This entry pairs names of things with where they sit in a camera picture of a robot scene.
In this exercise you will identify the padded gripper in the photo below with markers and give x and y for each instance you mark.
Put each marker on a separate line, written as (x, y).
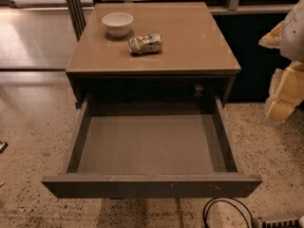
(294, 37)

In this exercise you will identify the grey top drawer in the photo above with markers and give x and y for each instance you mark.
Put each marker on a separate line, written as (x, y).
(151, 150)

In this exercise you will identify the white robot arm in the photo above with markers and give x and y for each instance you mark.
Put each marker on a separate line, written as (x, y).
(296, 16)

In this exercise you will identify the brown drawer cabinet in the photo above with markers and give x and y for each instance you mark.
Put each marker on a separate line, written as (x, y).
(195, 59)

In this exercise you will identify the grey power strip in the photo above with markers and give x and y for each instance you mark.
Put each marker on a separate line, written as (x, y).
(286, 223)

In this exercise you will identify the crushed drink can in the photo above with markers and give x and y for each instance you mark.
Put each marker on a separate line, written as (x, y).
(151, 43)

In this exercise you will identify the white ceramic bowl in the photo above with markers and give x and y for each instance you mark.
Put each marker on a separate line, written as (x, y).
(118, 24)

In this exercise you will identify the small dark floor object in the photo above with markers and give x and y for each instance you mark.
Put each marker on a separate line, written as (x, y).
(3, 146)

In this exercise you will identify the metal window frame post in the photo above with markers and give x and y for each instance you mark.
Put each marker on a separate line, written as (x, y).
(77, 17)

